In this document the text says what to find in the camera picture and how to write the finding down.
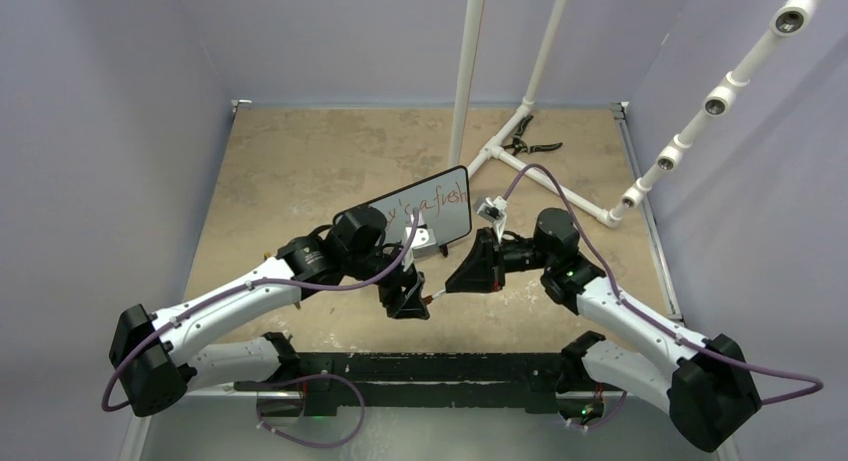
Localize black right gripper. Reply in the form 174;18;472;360
445;227;554;293

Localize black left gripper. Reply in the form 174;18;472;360
345;242;430;317

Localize black-framed small whiteboard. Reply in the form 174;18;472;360
363;165;472;257

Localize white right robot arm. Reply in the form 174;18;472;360
445;208;763;452

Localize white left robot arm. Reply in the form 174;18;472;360
101;205;430;417

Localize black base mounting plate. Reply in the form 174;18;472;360
234;331;605;416

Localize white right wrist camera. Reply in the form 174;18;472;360
473;196;508;242

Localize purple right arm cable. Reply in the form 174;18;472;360
503;163;825;406

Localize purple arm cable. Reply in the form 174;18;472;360
100;208;422;414
503;163;825;406

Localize white PVC pipe frame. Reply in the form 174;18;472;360
447;0;624;229

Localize black-handled pliers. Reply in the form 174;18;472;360
500;115;564;158

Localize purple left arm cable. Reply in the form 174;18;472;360
100;208;422;414

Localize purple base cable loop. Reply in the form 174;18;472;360
255;373;366;449

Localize aluminium frame rail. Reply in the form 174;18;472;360
119;375;306;461

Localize white pipe with camera sockets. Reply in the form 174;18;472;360
609;0;825;219

